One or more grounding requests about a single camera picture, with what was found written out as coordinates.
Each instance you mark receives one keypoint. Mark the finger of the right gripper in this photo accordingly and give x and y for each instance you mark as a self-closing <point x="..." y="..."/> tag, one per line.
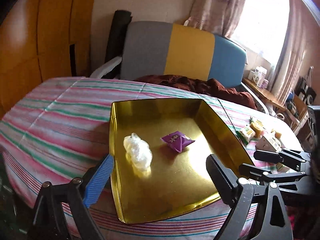
<point x="290" y="184"/>
<point x="293" y="159"/>

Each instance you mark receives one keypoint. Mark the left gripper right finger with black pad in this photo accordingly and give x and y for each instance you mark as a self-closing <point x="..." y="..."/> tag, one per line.
<point x="270" y="220"/>

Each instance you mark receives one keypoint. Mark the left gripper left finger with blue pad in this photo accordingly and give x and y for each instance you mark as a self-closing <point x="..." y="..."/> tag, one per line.
<point x="80" y="193"/>

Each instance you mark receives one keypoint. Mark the white cardboard box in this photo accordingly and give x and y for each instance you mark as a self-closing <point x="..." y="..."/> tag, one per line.
<point x="268" y="142"/>

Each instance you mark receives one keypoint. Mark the green yellow tissue pack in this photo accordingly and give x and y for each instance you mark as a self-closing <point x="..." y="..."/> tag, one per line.
<point x="245" y="134"/>

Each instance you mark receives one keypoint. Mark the purple snack packet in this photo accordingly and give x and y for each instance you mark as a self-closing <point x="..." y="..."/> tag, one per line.
<point x="177" y="141"/>

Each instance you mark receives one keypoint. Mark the gold metal tin tray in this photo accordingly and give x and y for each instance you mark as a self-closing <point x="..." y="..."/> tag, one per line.
<point x="175" y="183"/>

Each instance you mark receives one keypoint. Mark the white plastic bag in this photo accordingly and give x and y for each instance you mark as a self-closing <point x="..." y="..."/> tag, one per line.
<point x="138" y="151"/>

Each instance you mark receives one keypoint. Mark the wooden side desk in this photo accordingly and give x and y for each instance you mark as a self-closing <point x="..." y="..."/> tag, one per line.
<point x="295" y="118"/>

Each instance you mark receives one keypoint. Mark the white boxes on desk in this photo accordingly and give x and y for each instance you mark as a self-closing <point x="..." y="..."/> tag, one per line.
<point x="258" y="77"/>

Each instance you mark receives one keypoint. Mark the dark red blanket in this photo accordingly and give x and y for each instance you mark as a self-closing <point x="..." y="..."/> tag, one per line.
<point x="212" y="87"/>

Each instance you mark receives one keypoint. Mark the striped pink green bedsheet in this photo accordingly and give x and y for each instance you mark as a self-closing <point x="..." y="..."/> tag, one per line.
<point x="60" y="129"/>

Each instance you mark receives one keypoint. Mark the grey yellow blue headboard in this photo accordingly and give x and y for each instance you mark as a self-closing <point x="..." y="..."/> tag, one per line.
<point x="161" y="48"/>

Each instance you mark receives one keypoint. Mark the pink curtain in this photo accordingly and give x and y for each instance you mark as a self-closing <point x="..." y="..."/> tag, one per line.
<point x="280" y="35"/>

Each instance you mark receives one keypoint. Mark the black rolled mat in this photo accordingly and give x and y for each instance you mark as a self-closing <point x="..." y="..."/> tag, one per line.
<point x="117" y="34"/>

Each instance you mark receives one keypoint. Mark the orange wooden wardrobe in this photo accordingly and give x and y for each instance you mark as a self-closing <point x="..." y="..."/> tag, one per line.
<point x="40" y="40"/>

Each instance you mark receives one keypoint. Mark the white bed rail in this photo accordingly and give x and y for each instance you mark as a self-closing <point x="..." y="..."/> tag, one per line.
<point x="106" y="68"/>

